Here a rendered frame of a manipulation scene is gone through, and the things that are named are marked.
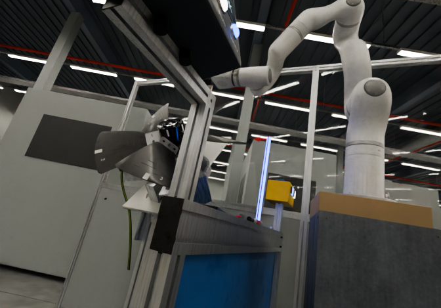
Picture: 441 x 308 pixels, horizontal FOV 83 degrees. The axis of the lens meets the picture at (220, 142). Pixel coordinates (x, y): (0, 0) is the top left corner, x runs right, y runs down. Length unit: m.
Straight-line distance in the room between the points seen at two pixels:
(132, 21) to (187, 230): 0.29
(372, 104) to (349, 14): 0.40
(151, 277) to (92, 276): 1.92
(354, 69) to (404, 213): 0.54
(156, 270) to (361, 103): 0.80
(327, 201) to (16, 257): 3.21
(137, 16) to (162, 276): 0.33
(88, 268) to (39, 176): 1.53
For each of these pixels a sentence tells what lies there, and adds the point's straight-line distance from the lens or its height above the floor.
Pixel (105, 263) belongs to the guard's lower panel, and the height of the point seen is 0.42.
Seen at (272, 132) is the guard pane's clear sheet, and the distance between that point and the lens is 1.78.
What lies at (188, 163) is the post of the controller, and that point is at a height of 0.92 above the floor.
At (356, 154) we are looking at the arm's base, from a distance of 0.95.
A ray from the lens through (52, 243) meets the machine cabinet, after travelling 3.34.
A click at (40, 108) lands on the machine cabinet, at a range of 3.87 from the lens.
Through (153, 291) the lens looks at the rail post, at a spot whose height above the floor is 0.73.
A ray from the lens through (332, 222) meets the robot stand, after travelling 0.79.
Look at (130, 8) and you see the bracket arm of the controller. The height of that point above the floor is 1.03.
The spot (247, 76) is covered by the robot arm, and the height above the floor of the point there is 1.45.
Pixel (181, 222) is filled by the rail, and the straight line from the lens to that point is 0.39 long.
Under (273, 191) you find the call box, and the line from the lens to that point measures 1.13.
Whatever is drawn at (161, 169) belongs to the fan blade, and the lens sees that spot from 0.93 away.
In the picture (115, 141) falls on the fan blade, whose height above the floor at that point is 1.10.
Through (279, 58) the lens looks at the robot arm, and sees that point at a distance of 1.17.
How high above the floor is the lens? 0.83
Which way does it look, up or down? 19 degrees up
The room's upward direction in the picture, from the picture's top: 12 degrees clockwise
